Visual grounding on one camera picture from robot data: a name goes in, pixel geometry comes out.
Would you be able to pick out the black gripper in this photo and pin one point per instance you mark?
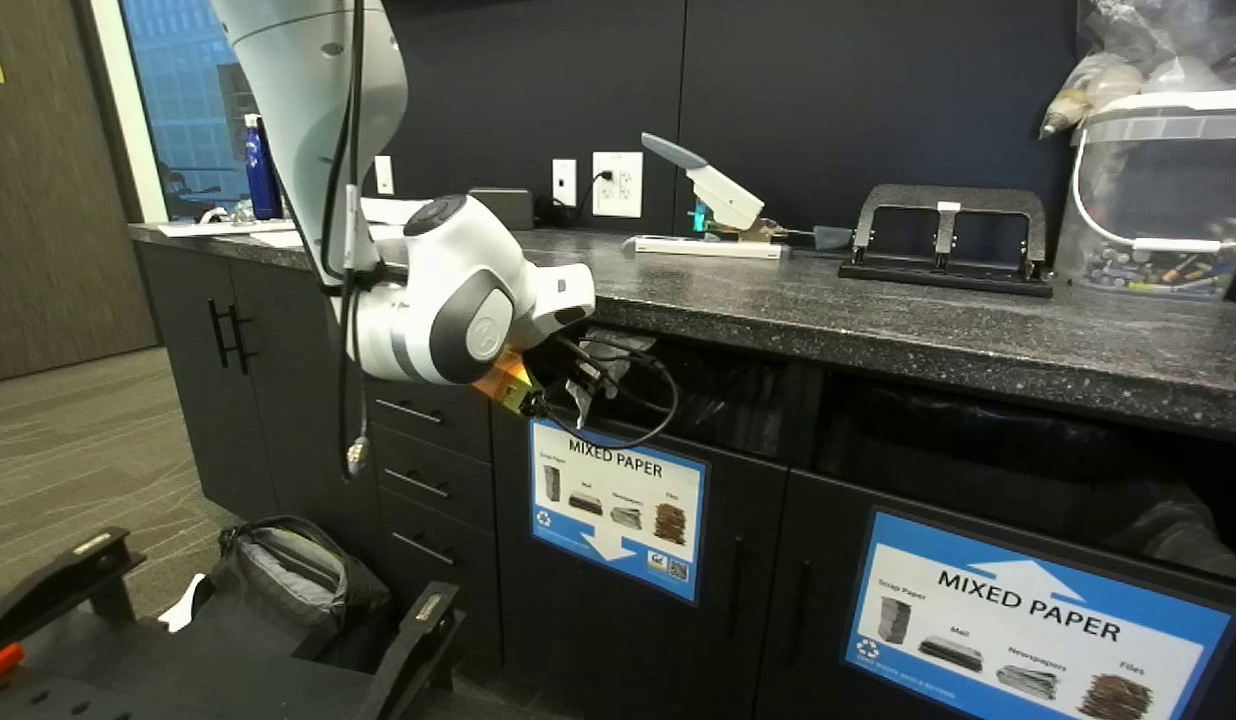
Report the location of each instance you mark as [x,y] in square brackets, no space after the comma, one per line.
[590,375]

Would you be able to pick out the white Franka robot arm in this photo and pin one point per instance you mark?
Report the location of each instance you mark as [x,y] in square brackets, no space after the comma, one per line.
[442,287]

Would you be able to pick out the black bin cabinet door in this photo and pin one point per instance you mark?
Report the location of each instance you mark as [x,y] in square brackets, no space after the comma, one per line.
[817,602]
[743,643]

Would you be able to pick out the blue sign downward arrow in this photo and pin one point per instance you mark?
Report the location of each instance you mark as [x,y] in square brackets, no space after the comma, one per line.
[617,505]

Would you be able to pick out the black power adapter box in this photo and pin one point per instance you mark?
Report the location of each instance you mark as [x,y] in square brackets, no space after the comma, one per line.
[504,201]

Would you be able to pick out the white spray bottle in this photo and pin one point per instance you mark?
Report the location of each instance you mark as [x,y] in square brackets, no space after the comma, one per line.
[723,199]

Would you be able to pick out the flat white box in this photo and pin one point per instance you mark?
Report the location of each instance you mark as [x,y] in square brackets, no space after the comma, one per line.
[390,210]

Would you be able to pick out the white paper sheet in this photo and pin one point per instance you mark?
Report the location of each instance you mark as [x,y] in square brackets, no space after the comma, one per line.
[279,237]
[201,231]

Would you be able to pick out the black grey backpack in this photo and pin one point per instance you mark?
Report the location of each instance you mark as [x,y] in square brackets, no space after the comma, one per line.
[299,572]

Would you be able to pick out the blue water bottle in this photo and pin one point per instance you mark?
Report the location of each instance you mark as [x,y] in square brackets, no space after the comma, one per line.
[253,175]

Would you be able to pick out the white paper scrap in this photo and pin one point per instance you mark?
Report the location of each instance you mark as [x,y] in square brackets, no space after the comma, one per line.
[182,608]

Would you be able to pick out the blue sign upward arrow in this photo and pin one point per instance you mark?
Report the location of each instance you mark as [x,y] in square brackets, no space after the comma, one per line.
[1029,626]

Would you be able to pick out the clear plastic storage container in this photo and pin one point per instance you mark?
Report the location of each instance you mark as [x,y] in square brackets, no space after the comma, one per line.
[1160,186]

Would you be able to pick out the clear plastic bag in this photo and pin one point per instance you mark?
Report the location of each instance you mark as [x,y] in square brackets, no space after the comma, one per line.
[1139,33]

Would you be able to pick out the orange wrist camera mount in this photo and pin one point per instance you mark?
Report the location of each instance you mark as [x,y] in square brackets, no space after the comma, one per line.
[504,387]

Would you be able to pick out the white wall power outlet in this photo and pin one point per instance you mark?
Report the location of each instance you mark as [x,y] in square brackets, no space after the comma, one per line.
[622,186]

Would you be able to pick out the small white wall plate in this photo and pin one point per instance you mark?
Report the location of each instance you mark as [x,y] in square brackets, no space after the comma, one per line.
[565,183]

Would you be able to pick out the white light switch plate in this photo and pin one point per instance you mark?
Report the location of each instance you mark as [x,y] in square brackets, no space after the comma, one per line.
[385,175]

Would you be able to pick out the white window frame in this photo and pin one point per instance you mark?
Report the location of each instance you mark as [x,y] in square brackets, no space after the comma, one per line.
[126,105]

